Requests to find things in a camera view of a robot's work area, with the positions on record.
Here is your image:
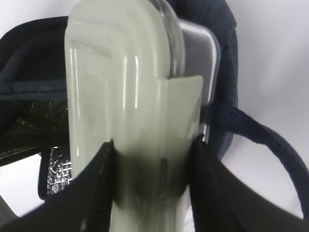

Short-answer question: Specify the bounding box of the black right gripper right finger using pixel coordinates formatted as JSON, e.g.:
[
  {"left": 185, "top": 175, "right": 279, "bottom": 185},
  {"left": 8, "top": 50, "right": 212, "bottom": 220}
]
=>
[{"left": 189, "top": 134, "right": 309, "bottom": 232}]

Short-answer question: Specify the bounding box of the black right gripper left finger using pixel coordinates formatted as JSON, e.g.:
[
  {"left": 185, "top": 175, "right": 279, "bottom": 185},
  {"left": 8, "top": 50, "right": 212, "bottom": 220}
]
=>
[{"left": 0, "top": 142, "right": 114, "bottom": 232}]

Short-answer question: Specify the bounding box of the dark navy fabric lunch bag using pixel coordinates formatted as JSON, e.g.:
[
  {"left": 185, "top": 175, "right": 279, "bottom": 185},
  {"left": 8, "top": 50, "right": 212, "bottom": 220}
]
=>
[{"left": 0, "top": 0, "right": 309, "bottom": 217}]

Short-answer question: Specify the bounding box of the green lid glass food container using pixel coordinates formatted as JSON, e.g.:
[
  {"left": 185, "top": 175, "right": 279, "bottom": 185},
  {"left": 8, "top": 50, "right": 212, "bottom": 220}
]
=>
[{"left": 65, "top": 0, "right": 221, "bottom": 232}]

